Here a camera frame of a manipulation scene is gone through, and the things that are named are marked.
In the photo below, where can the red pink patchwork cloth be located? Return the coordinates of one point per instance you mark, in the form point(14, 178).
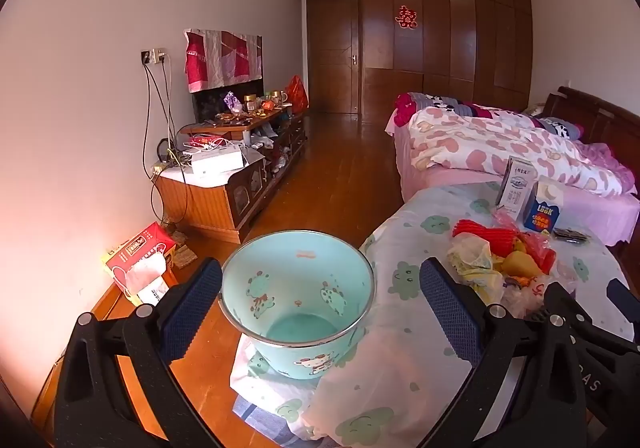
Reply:
point(220, 58)

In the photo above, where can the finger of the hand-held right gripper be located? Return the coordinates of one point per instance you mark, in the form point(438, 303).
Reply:
point(562, 298)
point(625, 300)

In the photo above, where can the purple pillow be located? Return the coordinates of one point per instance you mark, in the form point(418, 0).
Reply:
point(607, 158)

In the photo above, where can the pale yellow plastic bag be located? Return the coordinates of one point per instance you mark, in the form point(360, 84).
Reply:
point(472, 258)

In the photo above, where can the brown wooden wardrobe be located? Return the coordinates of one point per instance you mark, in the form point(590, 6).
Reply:
point(450, 38)

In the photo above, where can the dark snack packets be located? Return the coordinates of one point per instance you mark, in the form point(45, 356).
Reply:
point(572, 235)

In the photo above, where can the black television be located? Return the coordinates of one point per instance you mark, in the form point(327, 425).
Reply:
point(215, 103)

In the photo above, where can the purple ornament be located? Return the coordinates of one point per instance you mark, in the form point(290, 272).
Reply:
point(232, 101)

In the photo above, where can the bed with pink quilt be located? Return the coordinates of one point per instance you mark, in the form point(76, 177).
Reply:
point(475, 143)

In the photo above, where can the pink bedsheet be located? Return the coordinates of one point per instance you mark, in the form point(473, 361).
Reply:
point(600, 218)

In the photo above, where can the red yellow printed plastic bag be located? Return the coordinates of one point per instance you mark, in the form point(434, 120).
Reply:
point(525, 295)

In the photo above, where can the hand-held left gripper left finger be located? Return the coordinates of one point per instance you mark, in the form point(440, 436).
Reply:
point(192, 308)

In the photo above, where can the red paper cut decoration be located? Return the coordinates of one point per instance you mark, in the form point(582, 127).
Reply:
point(406, 17)

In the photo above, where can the white flat box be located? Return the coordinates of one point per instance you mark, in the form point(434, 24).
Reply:
point(217, 162)

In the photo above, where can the dark wooden bed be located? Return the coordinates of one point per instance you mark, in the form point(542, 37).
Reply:
point(600, 123)

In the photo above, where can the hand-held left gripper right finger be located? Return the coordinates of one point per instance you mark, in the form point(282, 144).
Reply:
point(450, 313)

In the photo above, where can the pink translucent plastic bag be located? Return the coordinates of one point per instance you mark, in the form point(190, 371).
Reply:
point(535, 243)

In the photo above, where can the tall white milk carton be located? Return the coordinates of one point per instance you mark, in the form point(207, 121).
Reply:
point(515, 188)

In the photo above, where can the brown wooden door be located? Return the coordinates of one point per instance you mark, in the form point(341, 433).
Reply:
point(332, 53)

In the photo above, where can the cow print pillow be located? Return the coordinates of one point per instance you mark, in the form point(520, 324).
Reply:
point(562, 127)

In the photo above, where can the red tissue box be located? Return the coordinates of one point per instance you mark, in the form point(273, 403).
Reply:
point(142, 248)

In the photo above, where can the blue carton with white cap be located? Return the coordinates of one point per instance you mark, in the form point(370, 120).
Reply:
point(542, 213)

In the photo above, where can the magenta cloth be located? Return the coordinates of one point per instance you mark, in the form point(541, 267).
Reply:
point(402, 111)

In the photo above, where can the glass jar with gold lid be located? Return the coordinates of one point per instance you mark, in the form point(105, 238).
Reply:
point(250, 103)

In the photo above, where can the striped cartoon blanket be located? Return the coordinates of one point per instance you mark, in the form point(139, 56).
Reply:
point(450, 104)

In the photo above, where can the red foam fruit net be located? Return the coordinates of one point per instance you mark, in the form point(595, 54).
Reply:
point(475, 230)

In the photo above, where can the orange red gift bag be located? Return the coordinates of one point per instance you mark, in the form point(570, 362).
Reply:
point(297, 96)

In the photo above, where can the wall socket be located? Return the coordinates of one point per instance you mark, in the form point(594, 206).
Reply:
point(152, 56)

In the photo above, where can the wooden television cabinet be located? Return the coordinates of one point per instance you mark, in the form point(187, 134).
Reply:
point(200, 198)

